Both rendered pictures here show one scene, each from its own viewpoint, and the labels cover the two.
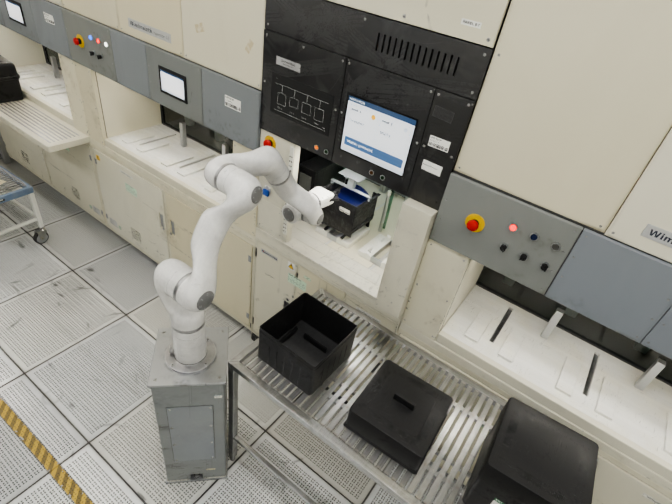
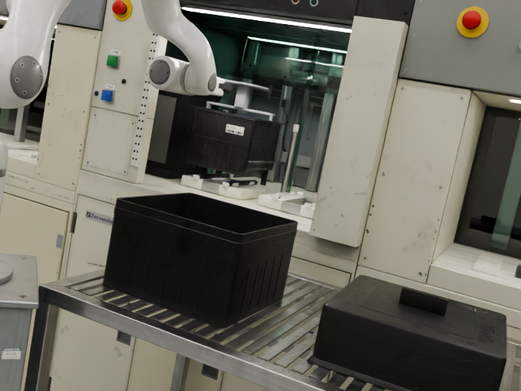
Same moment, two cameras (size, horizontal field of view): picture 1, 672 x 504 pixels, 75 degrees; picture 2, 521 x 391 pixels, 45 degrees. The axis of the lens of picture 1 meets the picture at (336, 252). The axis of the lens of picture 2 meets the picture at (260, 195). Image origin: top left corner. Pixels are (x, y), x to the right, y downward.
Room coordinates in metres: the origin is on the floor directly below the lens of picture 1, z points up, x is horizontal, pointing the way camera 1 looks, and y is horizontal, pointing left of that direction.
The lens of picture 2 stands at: (-0.06, 0.10, 1.15)
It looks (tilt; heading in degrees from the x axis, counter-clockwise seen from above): 8 degrees down; 353
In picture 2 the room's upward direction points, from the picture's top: 11 degrees clockwise
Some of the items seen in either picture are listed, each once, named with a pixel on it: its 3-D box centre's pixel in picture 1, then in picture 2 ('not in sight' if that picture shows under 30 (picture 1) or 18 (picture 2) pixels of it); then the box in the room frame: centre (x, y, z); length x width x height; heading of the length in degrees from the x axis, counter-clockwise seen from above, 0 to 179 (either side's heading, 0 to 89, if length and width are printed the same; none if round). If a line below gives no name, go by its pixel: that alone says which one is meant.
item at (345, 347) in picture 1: (307, 341); (204, 251); (1.17, 0.05, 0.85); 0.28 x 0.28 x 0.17; 60
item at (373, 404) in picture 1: (400, 409); (416, 328); (0.95, -0.33, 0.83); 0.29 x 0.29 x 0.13; 63
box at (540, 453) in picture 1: (528, 473); not in sight; (0.76, -0.73, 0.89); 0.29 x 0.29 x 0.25; 64
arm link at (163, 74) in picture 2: (299, 209); (174, 75); (1.57, 0.18, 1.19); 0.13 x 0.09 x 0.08; 151
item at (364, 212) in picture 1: (348, 201); (236, 133); (1.93, -0.02, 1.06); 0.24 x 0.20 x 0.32; 60
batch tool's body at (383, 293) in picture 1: (374, 214); (274, 164); (1.99, -0.16, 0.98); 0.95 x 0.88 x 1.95; 150
